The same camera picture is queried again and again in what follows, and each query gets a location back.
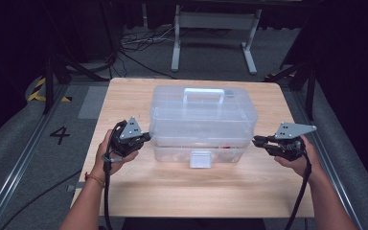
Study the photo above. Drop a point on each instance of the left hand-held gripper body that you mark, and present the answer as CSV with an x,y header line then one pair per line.
x,y
123,143

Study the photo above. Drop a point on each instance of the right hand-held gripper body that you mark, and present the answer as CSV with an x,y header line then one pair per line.
x,y
289,148

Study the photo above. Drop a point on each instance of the clear plastic storage box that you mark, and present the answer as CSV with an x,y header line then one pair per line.
x,y
201,121

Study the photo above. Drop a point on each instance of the person's right hand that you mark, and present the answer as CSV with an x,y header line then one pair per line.
x,y
300,166

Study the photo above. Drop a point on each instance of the person's left hand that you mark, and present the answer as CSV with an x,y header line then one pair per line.
x,y
103,167

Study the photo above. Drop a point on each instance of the black metal stand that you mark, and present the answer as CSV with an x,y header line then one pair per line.
x,y
310,89
48,83

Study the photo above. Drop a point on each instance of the grey table clamp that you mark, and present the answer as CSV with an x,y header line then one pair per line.
x,y
73,188

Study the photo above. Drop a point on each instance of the person's dark clothing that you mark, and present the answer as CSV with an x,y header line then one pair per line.
x,y
195,224

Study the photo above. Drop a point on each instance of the yellow black floor tape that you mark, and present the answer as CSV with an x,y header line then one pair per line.
x,y
35,95

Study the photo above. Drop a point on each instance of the aluminium floor rail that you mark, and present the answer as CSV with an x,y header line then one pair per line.
x,y
19,166
332,172

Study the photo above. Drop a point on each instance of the white metal desk frame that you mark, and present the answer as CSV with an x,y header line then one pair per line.
x,y
215,20

